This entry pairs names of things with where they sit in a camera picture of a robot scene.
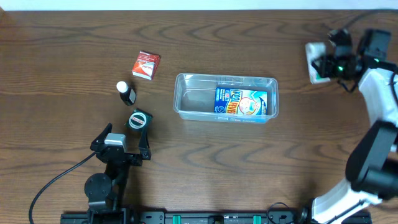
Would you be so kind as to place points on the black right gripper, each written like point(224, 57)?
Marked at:
point(324, 70)

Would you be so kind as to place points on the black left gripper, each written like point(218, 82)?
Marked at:
point(138, 157)

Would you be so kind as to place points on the green ointment box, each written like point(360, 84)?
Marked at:
point(139, 121)

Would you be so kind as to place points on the white green medicine box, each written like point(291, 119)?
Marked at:
point(313, 51)

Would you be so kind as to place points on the dark syrup bottle white cap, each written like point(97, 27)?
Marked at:
point(127, 94)

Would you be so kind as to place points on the red Panadol box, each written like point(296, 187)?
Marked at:
point(145, 65)

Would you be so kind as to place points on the blue Kool Fever box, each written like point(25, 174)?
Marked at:
point(240, 101)

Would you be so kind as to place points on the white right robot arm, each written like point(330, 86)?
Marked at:
point(370, 175)

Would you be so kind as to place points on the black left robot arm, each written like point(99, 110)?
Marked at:
point(105, 190)

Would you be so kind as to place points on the clear plastic container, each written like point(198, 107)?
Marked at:
point(194, 96)

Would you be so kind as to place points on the black mounting rail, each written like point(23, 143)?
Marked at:
point(179, 218)

